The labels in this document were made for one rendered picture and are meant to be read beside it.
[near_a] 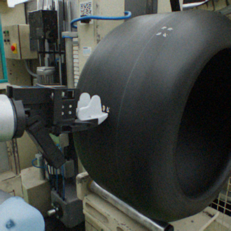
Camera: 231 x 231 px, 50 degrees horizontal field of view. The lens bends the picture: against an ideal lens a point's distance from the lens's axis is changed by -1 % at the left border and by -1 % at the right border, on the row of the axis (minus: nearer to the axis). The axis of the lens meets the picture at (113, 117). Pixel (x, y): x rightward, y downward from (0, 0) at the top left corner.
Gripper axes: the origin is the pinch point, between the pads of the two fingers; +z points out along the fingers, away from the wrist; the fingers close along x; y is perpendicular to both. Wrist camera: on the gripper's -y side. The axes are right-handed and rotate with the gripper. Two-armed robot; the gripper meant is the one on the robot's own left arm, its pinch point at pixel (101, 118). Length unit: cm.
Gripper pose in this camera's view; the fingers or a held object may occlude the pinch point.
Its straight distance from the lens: 53.9
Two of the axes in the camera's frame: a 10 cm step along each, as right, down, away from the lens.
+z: 7.3, -0.9, 6.7
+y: 0.8, -9.7, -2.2
